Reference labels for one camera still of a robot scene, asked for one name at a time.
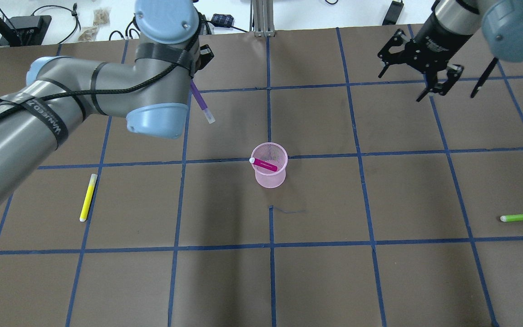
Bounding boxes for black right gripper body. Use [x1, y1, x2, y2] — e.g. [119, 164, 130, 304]
[403, 20, 472, 87]

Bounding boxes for pink highlighter pen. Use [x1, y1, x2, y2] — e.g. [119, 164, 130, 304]
[249, 157, 279, 172]

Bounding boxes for purple highlighter pen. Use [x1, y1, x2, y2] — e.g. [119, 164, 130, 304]
[190, 80, 216, 124]

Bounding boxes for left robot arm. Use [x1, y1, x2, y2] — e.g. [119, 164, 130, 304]
[0, 0, 201, 205]

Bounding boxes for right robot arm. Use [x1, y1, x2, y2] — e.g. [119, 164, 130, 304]
[377, 0, 523, 101]

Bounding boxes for pink mesh cup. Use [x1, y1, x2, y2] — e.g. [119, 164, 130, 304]
[249, 142, 288, 188]

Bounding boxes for black power adapter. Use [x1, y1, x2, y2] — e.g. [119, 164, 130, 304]
[382, 0, 404, 25]

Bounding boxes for small blue checkered gadget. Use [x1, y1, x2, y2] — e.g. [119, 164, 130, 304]
[210, 13, 235, 28]

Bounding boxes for yellow highlighter pen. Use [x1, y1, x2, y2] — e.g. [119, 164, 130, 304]
[79, 173, 98, 222]

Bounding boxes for aluminium frame post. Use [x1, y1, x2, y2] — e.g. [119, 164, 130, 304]
[250, 0, 276, 38]

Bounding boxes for black small cable loop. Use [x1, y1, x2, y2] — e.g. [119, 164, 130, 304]
[31, 4, 82, 45]

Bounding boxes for black camera tripod stand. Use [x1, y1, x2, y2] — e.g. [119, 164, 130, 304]
[0, 4, 52, 46]

